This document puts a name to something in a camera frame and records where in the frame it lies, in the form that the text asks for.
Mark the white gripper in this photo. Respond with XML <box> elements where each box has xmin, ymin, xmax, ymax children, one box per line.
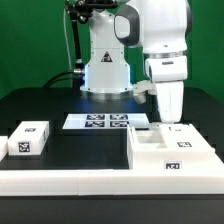
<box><xmin>156</xmin><ymin>81</ymin><xmax>184</xmax><ymax>123</ymax></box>

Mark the white cabinet body box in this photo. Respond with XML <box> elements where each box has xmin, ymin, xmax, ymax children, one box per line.
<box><xmin>127</xmin><ymin>127</ymin><xmax>215</xmax><ymax>171</ymax></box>

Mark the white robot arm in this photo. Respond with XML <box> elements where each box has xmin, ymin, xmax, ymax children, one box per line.
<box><xmin>81</xmin><ymin>0</ymin><xmax>191</xmax><ymax>123</ymax></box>

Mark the white cabinet top block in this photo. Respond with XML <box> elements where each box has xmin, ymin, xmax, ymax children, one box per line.
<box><xmin>8</xmin><ymin>121</ymin><xmax>50</xmax><ymax>156</ymax></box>

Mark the white base tag plate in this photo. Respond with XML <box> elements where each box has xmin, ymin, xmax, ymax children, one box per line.
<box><xmin>63</xmin><ymin>113</ymin><xmax>149</xmax><ymax>130</ymax></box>

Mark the white L-shaped obstacle fence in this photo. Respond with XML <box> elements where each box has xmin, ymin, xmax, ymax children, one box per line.
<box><xmin>0</xmin><ymin>121</ymin><xmax>224</xmax><ymax>197</ymax></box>

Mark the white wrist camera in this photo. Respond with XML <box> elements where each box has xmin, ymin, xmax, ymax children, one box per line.
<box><xmin>133</xmin><ymin>80</ymin><xmax>157</xmax><ymax>104</ymax></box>

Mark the black cable bundle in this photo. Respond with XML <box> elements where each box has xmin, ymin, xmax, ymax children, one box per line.
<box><xmin>43</xmin><ymin>70</ymin><xmax>83</xmax><ymax>89</ymax></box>

